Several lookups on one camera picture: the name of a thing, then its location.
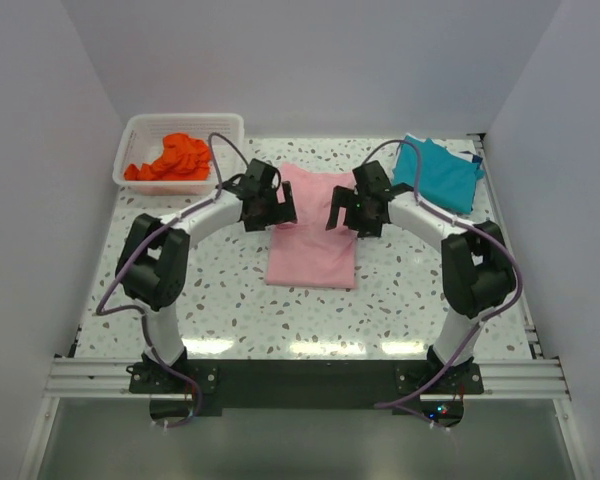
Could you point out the pink t shirt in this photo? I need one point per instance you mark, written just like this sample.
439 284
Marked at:
306 253

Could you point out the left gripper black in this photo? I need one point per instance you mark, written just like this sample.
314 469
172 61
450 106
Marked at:
281 213

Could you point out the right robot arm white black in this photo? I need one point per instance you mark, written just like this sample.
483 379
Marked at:
480 278

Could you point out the white plastic basket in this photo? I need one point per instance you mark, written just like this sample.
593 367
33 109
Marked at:
142 143

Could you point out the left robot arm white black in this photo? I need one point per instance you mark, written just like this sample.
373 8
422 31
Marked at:
153 264

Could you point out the folded teal t shirt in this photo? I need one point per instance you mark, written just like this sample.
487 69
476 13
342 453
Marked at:
437 175

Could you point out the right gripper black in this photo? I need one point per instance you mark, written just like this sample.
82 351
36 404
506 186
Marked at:
344 197

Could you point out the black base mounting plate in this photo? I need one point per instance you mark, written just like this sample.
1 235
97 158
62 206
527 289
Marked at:
208 387

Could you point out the aluminium frame rail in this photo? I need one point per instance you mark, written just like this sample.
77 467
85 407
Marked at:
287 331

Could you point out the orange t shirt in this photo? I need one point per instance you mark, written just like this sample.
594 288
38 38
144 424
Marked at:
183 159

